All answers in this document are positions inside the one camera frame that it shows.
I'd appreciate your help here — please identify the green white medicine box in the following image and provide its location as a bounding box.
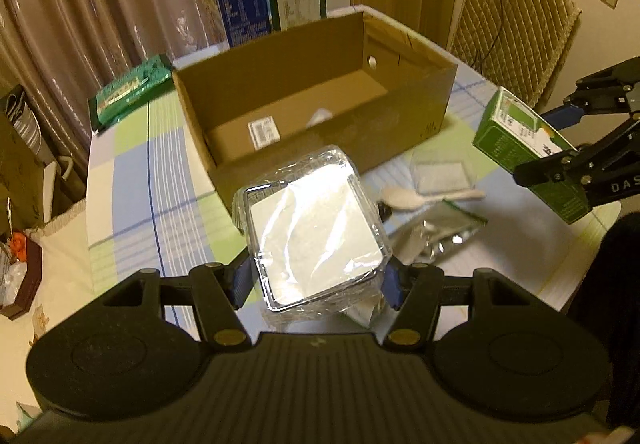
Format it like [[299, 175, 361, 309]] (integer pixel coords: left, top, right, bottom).
[[473, 87, 592, 224]]

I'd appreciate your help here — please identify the silver foil pouch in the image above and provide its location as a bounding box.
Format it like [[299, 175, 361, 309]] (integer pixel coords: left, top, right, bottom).
[[344, 200, 490, 325]]

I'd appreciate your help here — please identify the white plastic spoon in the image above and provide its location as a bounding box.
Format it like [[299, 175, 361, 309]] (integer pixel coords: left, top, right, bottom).
[[381, 186, 485, 211]]

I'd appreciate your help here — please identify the clear plastic container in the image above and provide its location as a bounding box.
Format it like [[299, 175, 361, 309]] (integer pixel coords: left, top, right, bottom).
[[232, 146, 392, 326]]

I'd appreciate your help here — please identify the small clear plastic box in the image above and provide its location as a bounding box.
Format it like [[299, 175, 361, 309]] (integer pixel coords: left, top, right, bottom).
[[410, 150, 475, 196]]

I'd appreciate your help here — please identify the checkered tablecloth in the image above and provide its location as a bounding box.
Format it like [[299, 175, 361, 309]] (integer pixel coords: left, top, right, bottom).
[[87, 64, 620, 308]]

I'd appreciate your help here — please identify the quilted beige chair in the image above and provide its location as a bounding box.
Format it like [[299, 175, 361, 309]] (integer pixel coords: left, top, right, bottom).
[[448, 0, 582, 109]]

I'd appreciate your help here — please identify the dark wooden tray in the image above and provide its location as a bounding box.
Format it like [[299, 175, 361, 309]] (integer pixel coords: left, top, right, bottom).
[[1, 231, 42, 320]]

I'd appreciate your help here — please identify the brown cardboard carton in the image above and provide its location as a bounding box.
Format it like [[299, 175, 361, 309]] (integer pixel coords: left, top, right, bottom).
[[1, 85, 58, 234]]

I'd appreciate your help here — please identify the brown cardboard box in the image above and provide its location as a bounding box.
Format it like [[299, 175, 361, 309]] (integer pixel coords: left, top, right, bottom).
[[172, 6, 458, 208]]

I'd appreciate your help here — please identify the green wet wipes pack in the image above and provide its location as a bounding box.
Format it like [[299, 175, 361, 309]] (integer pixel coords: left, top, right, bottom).
[[88, 55, 172, 134]]

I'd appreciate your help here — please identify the brown curtain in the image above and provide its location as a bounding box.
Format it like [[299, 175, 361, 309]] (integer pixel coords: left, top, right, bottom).
[[0, 0, 256, 165]]

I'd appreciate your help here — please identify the black power cord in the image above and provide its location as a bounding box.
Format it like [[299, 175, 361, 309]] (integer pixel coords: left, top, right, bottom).
[[474, 0, 504, 70]]

